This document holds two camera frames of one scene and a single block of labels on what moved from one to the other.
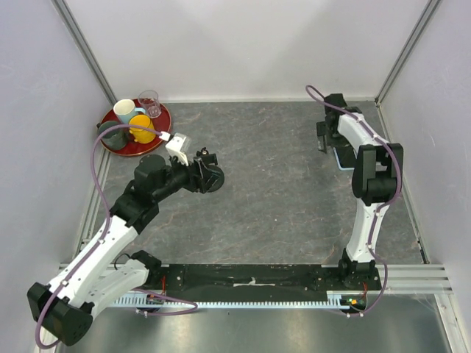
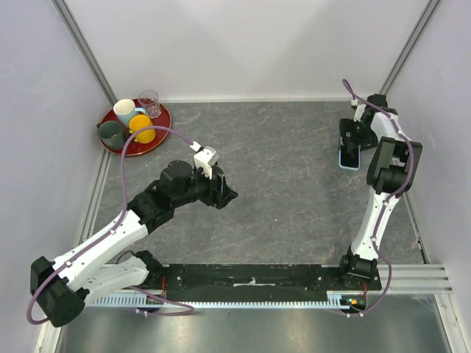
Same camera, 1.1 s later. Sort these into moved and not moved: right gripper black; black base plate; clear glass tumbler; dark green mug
Moved: right gripper black
Not moved: black base plate; clear glass tumbler; dark green mug
